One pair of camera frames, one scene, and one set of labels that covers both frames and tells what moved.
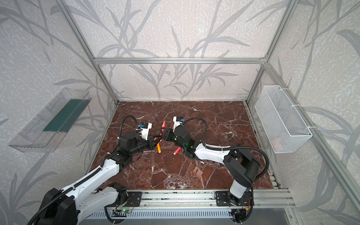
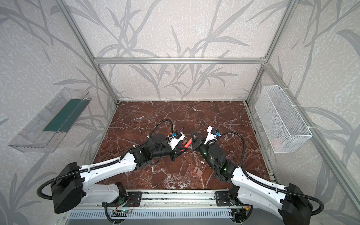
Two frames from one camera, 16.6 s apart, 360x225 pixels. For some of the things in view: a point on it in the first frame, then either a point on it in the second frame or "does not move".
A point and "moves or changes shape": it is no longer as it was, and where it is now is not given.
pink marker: x=163 y=125 moves or changes shape
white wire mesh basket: x=284 y=131 does not move
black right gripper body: x=170 y=135 → x=198 y=145
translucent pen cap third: x=198 y=172 does not move
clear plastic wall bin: x=45 y=132 does not move
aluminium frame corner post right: x=289 y=9 does not move
